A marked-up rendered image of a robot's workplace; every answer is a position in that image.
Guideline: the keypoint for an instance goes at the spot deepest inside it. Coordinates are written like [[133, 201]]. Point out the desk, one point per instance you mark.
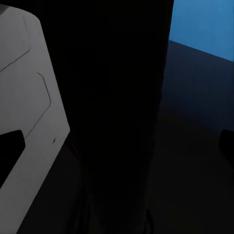
[[192, 183]]

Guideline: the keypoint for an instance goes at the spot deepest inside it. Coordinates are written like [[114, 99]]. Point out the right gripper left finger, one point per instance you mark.
[[12, 145]]

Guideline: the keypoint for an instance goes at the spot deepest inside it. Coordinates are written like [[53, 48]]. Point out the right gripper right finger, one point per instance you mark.
[[226, 145]]

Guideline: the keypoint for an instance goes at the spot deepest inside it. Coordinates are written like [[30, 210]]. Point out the room divider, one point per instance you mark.
[[206, 25]]

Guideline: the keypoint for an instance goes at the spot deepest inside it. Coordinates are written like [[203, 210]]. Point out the monitor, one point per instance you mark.
[[90, 71]]

